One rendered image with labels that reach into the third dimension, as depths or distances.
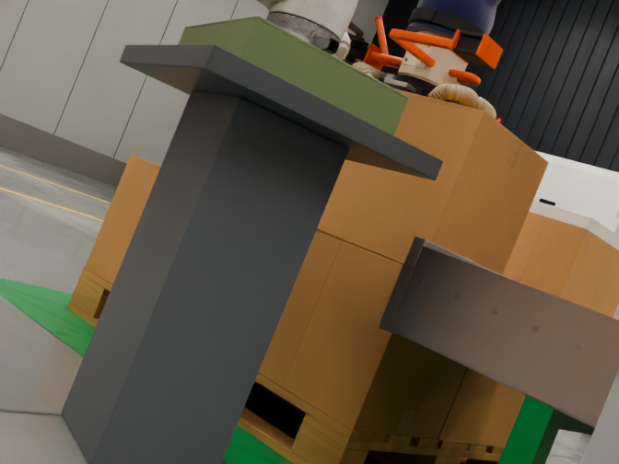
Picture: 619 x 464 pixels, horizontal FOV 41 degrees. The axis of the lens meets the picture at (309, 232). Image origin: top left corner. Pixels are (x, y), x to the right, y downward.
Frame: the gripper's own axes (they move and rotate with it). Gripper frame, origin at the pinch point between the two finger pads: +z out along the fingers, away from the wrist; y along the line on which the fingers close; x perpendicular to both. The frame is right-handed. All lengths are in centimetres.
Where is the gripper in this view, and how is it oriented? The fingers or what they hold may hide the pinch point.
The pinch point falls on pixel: (362, 54)
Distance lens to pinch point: 254.7
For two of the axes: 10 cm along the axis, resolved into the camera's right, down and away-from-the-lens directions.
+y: -3.7, 9.3, 0.1
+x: 6.9, 2.9, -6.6
